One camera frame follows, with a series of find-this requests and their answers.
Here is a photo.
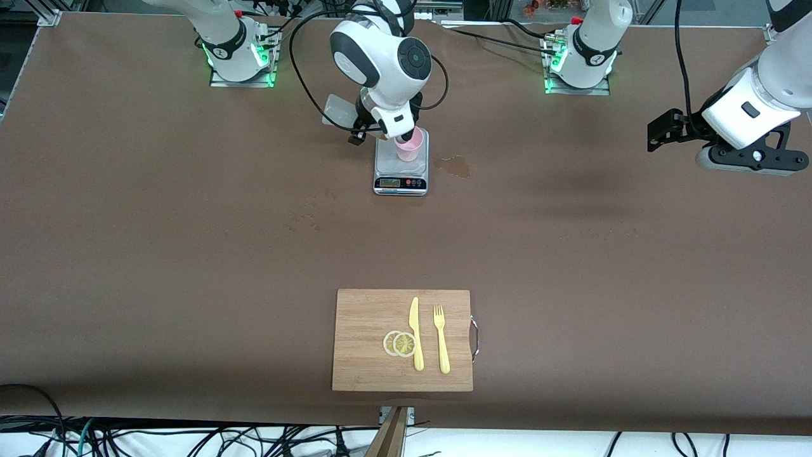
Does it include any translucent sauce bottle orange cap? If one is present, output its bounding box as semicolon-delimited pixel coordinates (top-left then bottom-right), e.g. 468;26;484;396
322;93;360;131

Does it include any pink plastic cup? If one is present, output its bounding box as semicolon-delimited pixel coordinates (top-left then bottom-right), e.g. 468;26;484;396
395;126;424;163

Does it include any silver digital kitchen scale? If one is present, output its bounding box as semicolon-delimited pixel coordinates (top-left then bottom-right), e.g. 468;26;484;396
372;127;430;197

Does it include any brown paper table cover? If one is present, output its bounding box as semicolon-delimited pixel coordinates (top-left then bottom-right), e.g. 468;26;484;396
0;11;812;437

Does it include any wooden cutting board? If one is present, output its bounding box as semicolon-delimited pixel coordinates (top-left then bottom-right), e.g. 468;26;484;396
331;289;475;392

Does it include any yellow plastic knife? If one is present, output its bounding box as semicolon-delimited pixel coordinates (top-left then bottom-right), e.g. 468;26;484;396
409;296;425;372

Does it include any yellow plastic fork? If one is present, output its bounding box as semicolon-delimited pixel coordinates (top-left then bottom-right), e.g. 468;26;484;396
433;305;451;374

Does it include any wooden beam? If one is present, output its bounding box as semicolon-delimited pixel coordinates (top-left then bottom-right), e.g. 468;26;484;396
365;406;410;457

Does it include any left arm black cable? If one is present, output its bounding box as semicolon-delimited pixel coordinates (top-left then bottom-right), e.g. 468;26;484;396
674;0;694;119

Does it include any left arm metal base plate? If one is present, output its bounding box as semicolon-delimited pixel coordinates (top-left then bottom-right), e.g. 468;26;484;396
544;38;611;96

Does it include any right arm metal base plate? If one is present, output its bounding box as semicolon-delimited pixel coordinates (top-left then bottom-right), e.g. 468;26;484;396
209;29;278;88

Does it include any black cable on table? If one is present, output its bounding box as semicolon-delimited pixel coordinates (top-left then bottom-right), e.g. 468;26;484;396
444;18;554;56

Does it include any aluminium frame corner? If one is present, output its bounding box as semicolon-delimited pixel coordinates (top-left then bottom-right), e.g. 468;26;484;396
35;0;64;27

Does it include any teal floor cable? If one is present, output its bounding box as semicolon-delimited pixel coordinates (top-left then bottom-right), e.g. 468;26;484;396
75;418;97;457

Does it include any black floor cable loop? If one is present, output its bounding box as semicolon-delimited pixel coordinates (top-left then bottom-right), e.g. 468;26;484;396
0;383;67;457

